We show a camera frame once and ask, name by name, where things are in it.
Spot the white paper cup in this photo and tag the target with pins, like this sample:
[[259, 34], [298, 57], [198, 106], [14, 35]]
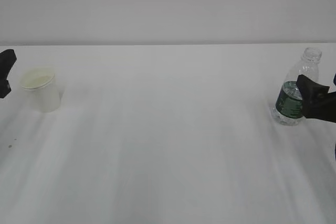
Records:
[[40, 84]]

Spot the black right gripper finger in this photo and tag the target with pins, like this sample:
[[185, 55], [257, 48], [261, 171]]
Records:
[[317, 102]]

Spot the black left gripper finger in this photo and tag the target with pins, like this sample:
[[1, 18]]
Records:
[[7, 60]]

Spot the clear water bottle green label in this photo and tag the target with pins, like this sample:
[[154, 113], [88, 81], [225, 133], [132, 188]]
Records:
[[288, 107]]

